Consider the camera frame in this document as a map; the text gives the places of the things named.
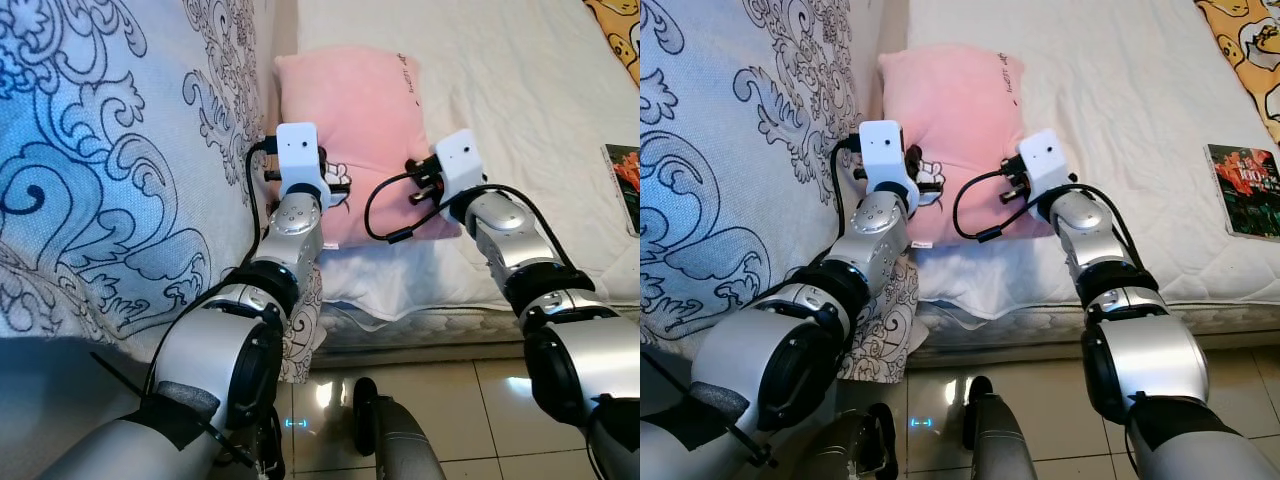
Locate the pink pillow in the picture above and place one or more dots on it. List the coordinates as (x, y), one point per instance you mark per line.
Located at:
(960, 110)
(370, 120)

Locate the yellow egg cartoon print blanket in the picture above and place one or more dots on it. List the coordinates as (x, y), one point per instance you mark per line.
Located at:
(1250, 40)
(620, 30)

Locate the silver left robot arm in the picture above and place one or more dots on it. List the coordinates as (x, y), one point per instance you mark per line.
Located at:
(770, 360)
(215, 360)

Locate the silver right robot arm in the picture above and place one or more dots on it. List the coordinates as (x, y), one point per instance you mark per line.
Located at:
(590, 360)
(1160, 360)

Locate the white quilted mattress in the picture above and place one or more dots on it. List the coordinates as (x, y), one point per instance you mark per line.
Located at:
(520, 150)
(1130, 150)

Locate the dark green red book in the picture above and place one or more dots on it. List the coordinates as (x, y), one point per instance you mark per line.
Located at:
(1245, 190)
(625, 190)

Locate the white quilt blue swirl pattern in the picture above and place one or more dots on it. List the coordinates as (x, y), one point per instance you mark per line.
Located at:
(730, 150)
(100, 150)

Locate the grey right robot leg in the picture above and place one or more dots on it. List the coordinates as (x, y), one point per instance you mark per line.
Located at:
(400, 445)
(1005, 445)

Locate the grey robot leg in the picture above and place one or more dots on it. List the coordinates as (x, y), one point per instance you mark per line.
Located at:
(850, 450)
(400, 445)
(268, 450)
(1005, 445)

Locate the grey left robot leg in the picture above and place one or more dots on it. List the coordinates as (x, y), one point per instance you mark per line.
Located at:
(850, 450)
(268, 450)

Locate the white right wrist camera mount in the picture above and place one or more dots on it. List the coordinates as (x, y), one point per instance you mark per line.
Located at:
(1042, 158)
(460, 160)

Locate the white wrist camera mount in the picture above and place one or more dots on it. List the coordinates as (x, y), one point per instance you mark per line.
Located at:
(880, 150)
(297, 150)
(1042, 158)
(460, 160)

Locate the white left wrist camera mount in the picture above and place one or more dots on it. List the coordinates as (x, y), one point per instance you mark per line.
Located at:
(297, 150)
(880, 150)

